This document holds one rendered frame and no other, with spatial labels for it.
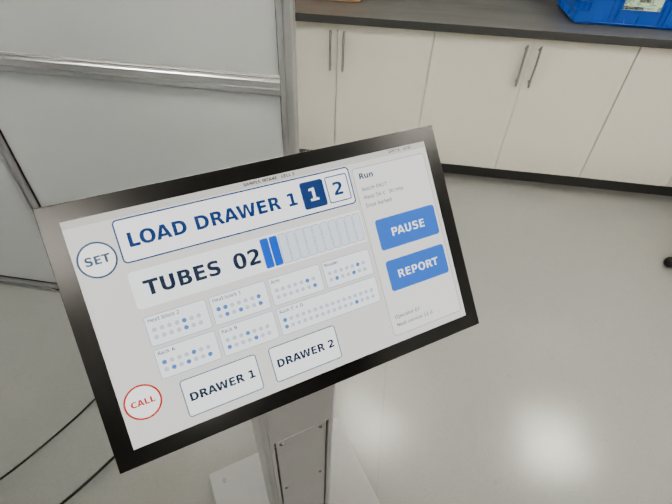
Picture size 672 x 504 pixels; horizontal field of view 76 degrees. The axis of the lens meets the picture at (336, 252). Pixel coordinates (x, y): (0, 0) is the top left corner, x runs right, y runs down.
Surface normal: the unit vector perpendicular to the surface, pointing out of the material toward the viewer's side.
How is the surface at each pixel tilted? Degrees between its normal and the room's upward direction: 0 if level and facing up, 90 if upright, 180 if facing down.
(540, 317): 0
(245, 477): 5
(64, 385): 0
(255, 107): 90
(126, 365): 50
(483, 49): 90
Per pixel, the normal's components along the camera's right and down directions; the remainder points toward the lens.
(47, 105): -0.15, 0.66
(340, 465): 0.11, -0.76
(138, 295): 0.36, 0.00
